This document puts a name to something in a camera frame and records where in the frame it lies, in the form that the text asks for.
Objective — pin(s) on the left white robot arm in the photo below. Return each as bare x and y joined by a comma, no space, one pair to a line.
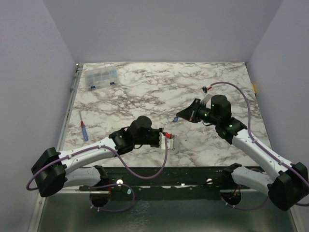
55,170

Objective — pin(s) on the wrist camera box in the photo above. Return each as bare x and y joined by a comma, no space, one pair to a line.
208,96
167,142

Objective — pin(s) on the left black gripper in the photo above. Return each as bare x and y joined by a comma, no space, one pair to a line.
157,131

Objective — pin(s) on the aluminium frame rail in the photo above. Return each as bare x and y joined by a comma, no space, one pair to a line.
73,92

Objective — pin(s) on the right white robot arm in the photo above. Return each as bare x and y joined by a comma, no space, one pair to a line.
283,182

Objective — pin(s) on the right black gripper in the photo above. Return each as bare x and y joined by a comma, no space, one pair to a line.
194,110

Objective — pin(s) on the blue handled screwdriver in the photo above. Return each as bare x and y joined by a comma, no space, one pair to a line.
83,128

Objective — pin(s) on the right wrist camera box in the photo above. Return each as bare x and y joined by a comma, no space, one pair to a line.
208,96

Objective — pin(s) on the clear plastic organizer box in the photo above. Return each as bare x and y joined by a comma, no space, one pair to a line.
101,78

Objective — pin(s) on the silver metal bottle opener keychain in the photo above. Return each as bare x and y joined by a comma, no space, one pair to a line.
174,145

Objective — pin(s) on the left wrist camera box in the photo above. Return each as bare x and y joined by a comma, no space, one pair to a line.
167,142

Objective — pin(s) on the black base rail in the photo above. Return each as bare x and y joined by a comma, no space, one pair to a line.
173,183

